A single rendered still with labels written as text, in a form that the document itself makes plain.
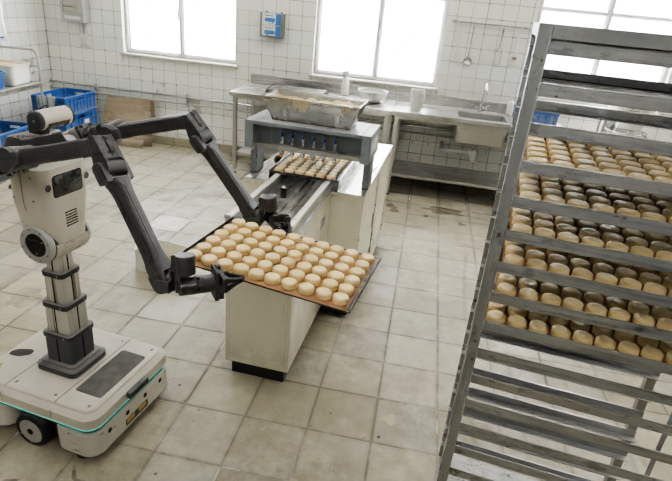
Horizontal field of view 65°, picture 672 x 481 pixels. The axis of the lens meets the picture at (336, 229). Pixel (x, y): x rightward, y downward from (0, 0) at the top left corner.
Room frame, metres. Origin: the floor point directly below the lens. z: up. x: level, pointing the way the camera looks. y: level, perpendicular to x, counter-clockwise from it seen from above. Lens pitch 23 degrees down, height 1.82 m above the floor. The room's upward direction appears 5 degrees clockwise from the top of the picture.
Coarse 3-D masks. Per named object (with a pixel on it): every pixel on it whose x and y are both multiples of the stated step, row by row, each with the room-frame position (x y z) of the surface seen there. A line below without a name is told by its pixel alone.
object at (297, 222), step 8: (328, 184) 2.77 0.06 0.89; (320, 192) 2.61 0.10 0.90; (312, 200) 2.48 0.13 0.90; (320, 200) 2.62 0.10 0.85; (304, 208) 2.36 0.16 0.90; (312, 208) 2.45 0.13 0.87; (296, 216) 2.25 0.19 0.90; (304, 216) 2.31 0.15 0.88; (296, 224) 2.17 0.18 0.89; (296, 232) 2.19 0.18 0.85
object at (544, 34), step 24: (552, 24) 1.20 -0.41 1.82; (528, 72) 1.22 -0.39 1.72; (528, 96) 1.21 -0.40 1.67; (528, 120) 1.21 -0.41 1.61; (504, 192) 1.21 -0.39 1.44; (504, 216) 1.21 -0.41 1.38; (480, 288) 1.21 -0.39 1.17; (480, 312) 1.21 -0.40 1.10; (480, 336) 1.20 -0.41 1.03; (456, 408) 1.21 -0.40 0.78; (456, 432) 1.20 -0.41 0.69
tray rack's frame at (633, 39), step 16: (560, 32) 1.20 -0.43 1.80; (576, 32) 1.19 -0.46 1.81; (592, 32) 1.18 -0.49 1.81; (608, 32) 1.17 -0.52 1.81; (624, 32) 1.17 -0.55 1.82; (640, 32) 1.16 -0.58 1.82; (656, 48) 1.15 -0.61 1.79; (640, 400) 1.48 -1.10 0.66; (656, 448) 1.28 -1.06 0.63; (464, 464) 1.61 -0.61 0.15; (480, 464) 1.62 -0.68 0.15; (448, 480) 1.52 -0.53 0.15; (464, 480) 1.53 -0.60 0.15; (496, 480) 1.55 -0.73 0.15; (512, 480) 1.55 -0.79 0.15; (528, 480) 1.56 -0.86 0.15; (608, 480) 1.48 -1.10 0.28
